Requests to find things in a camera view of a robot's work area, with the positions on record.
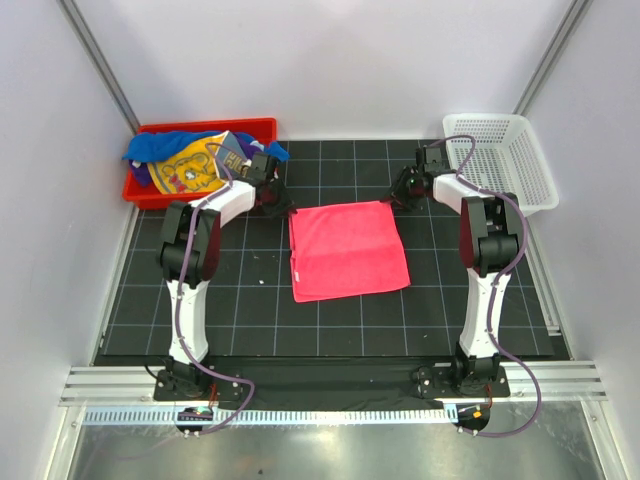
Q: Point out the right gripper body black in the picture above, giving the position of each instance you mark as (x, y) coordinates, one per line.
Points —
(405, 192)

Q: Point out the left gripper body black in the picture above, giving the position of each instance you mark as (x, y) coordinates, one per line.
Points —
(278, 201)

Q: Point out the pink microfiber towel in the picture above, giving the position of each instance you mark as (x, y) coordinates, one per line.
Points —
(345, 250)

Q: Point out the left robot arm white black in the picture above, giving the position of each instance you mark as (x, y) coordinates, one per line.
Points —
(189, 255)

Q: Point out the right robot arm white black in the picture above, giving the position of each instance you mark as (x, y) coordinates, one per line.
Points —
(492, 241)

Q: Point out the grey lettered towel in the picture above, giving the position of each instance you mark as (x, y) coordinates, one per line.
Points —
(234, 156)

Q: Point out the white perforated plastic basket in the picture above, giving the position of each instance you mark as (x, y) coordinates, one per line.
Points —
(501, 152)

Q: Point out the red plastic bin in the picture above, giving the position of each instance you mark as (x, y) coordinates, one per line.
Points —
(264, 129)

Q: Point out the blue towel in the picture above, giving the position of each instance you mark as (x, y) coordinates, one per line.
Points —
(157, 147)

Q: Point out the purple towel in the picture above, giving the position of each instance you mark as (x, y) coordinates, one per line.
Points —
(142, 175)

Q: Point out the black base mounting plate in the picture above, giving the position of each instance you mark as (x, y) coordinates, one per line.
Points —
(314, 381)

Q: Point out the white slotted cable duct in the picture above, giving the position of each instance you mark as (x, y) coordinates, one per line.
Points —
(201, 416)

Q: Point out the right aluminium corner post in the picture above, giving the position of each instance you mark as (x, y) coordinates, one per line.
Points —
(567, 27)

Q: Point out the aluminium corner post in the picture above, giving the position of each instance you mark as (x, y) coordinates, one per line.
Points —
(567, 27)
(89, 43)

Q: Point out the aluminium front rail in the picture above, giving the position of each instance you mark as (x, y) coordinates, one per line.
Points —
(558, 380)

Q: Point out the left aluminium corner post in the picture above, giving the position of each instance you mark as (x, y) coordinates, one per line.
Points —
(89, 43)

